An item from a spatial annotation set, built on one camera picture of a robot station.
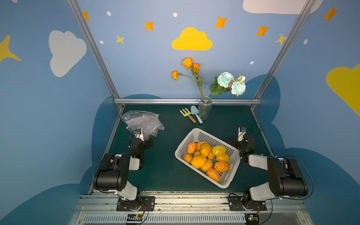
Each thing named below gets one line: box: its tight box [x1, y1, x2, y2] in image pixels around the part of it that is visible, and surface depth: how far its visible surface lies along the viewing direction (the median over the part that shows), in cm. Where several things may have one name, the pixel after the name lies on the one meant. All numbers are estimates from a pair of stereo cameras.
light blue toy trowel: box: [190, 105, 203, 124], surface depth 121 cm
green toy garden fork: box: [179, 107, 197, 124], surface depth 121 cm
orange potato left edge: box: [182, 153, 194, 164], surface depth 84 cm
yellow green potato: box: [211, 145, 227, 157], surface depth 86 cm
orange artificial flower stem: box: [172, 57, 204, 100], surface depth 92 cm
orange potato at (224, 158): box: [216, 153, 231, 163], surface depth 88 cm
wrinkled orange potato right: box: [214, 160, 229, 173], surface depth 84 cm
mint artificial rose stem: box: [209, 72, 247, 102], surface depth 68 cm
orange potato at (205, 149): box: [200, 142, 212, 158], surface depth 87 cm
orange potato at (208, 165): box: [201, 158, 213, 173], surface depth 84 cm
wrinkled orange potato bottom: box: [206, 167, 221, 183], surface depth 81 cm
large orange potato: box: [190, 154, 207, 169], surface depth 81 cm
